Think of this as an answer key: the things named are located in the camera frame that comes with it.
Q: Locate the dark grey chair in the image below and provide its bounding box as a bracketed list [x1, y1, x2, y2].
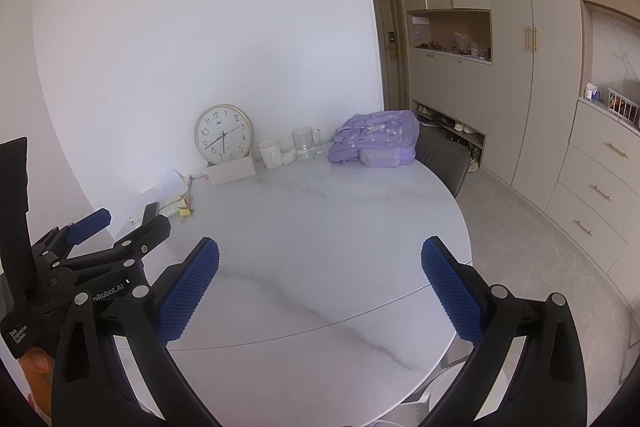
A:
[415, 127, 471, 199]

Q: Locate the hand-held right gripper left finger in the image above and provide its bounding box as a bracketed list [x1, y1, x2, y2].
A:
[50, 237, 223, 427]

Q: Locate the pile of white papers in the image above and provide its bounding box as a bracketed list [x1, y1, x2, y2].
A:
[139, 170, 192, 218]

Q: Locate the beige wall cabinet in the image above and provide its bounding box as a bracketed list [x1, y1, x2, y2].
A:
[392, 0, 583, 212]

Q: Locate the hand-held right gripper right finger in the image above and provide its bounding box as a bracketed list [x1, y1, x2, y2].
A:
[415, 235, 590, 427]

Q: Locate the white wire rack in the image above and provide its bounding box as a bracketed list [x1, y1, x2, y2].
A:
[606, 87, 640, 125]

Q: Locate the purple backpack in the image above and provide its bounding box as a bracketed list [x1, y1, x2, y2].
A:
[327, 109, 420, 168]

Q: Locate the white ceramic mug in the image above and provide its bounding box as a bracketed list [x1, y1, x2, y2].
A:
[258, 139, 283, 170]

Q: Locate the clear glass mug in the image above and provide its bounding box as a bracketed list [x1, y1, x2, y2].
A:
[291, 127, 322, 161]

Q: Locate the white folded card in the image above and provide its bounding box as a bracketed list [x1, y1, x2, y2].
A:
[205, 156, 256, 185]

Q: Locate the round white wall clock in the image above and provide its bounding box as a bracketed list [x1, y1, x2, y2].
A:
[194, 105, 252, 166]

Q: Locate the clear plastic bag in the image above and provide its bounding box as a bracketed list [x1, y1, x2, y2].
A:
[452, 32, 487, 58]

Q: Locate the beige drawer cabinet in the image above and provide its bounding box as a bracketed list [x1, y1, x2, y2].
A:
[545, 99, 640, 275]

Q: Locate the person's left hand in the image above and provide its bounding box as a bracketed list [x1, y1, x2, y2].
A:
[21, 346, 56, 376]

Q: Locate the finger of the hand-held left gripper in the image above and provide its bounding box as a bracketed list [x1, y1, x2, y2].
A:
[50, 203, 172, 275]
[30, 208, 113, 258]

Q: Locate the row of shoes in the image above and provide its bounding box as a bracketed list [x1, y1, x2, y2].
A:
[414, 104, 485, 172]

